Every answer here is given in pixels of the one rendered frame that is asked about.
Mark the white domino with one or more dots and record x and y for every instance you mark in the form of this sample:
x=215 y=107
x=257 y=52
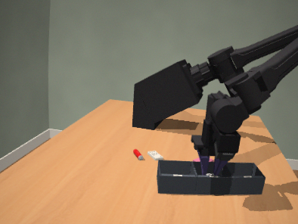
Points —
x=155 y=155

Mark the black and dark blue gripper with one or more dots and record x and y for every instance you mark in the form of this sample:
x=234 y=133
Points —
x=204 y=153

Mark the dark grey rack of bins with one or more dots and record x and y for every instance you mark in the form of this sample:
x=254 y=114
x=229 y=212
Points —
x=243 y=178

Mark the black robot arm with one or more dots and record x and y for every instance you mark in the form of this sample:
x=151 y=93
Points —
x=228 y=113

